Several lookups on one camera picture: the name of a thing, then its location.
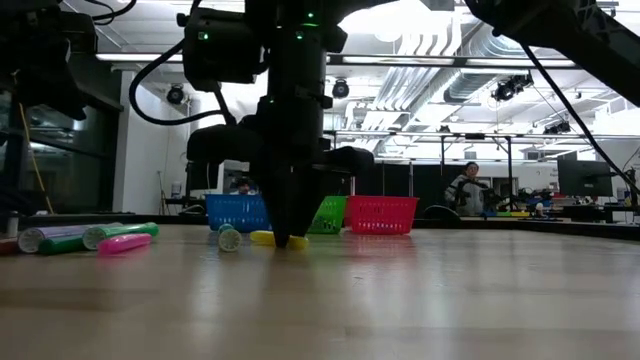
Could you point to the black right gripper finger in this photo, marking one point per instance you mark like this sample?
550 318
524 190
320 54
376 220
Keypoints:
302 200
277 205

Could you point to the thin yellow marker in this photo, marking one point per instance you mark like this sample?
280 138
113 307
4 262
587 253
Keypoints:
261 238

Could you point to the green highlighter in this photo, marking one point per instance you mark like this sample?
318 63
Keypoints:
127 230

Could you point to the pink highlighter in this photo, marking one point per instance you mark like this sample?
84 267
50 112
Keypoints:
125 243

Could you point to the lavender highlighter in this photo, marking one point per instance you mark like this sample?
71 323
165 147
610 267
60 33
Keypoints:
50 232

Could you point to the dark green marker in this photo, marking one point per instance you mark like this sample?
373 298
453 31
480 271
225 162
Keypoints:
62 245

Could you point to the white marker with brown cap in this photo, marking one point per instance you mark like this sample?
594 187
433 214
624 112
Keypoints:
9 247

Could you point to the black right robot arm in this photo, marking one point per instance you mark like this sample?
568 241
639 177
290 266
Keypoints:
295 75

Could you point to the green plastic basket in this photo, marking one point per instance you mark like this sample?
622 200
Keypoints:
332 215

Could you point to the person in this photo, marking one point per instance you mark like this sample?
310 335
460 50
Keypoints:
454 192
244 187

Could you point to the blue plastic basket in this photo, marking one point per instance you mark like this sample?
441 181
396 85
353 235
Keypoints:
235 212

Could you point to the black computer monitor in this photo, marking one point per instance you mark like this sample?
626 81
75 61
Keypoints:
585 177
200 180

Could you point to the red plastic basket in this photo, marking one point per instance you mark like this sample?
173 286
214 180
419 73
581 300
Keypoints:
382 215

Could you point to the black partition screen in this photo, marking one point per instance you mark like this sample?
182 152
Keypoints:
395 180

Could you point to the long ceiling light strip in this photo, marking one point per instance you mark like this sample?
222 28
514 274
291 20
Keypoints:
400 60
140 57

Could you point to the thin yellow stick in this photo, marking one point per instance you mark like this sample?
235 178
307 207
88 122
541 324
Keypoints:
35 160

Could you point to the white jug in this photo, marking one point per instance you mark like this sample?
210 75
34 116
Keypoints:
176 190

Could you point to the black chair back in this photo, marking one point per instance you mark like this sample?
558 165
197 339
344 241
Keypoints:
442 212

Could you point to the small white cylinder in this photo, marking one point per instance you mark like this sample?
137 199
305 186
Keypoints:
12 225

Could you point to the metal rig stand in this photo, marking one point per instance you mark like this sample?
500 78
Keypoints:
509 170

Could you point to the cluttered long desk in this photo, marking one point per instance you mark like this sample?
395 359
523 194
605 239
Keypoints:
590 212

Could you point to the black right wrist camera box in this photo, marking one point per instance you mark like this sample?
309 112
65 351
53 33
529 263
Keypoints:
220 50

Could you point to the silver ventilation duct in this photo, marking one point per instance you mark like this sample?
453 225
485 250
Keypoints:
475 80

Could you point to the black ceiling camera cluster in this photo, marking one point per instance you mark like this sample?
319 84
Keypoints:
510 89
557 128

